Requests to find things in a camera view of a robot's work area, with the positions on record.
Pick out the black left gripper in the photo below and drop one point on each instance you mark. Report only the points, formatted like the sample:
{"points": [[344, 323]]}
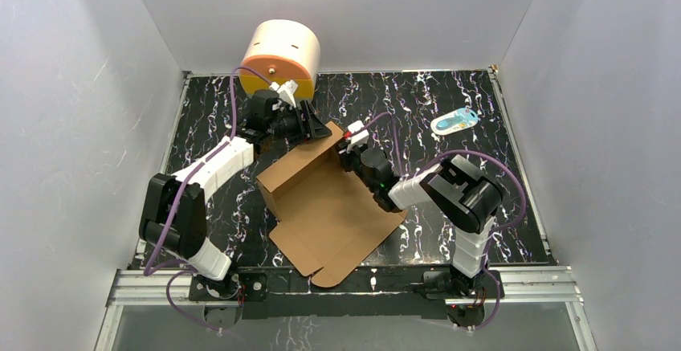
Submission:
{"points": [[307, 122]]}

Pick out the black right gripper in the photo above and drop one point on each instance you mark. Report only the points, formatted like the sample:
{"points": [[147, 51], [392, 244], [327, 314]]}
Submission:
{"points": [[347, 156]]}

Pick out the brown cardboard box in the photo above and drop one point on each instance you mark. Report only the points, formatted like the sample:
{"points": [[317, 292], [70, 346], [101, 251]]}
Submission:
{"points": [[327, 220]]}

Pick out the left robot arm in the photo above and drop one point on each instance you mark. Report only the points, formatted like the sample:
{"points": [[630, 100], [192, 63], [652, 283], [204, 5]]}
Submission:
{"points": [[173, 218]]}

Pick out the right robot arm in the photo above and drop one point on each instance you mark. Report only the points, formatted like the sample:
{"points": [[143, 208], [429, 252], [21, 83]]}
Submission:
{"points": [[462, 191]]}

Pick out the round pastel drawer cabinet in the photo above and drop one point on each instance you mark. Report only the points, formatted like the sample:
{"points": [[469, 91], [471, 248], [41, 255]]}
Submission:
{"points": [[281, 50]]}

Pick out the blue white packaged item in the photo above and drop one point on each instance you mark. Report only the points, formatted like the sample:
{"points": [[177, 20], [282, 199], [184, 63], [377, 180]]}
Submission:
{"points": [[455, 121]]}

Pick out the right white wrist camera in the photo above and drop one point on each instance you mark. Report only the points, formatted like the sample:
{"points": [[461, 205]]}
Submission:
{"points": [[356, 136]]}

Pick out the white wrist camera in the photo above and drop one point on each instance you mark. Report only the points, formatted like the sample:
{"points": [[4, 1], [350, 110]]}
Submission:
{"points": [[286, 92], [356, 136]]}

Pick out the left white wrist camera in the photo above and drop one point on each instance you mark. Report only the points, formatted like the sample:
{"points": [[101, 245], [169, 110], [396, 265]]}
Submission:
{"points": [[286, 92]]}

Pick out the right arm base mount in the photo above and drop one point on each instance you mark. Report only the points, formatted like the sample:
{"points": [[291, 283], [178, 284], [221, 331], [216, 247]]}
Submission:
{"points": [[472, 302]]}

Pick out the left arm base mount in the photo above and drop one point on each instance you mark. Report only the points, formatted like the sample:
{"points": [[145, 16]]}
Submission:
{"points": [[225, 300]]}

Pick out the aluminium front rail frame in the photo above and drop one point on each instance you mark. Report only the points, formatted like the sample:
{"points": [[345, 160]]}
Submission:
{"points": [[542, 310]]}

